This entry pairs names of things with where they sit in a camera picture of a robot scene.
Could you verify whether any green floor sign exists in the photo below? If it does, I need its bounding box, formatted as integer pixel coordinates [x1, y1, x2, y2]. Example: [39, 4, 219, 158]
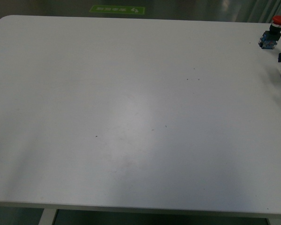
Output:
[89, 5, 145, 15]

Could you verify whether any right grey curtain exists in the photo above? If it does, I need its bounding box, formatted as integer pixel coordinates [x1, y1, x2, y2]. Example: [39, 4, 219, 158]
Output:
[246, 0, 281, 23]

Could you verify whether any white table leg frame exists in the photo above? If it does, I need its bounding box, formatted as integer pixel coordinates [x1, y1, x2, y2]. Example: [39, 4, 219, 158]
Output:
[38, 209, 58, 225]

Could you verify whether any red push button switch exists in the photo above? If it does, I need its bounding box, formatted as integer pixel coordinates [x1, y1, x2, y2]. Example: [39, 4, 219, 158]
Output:
[259, 15, 281, 50]

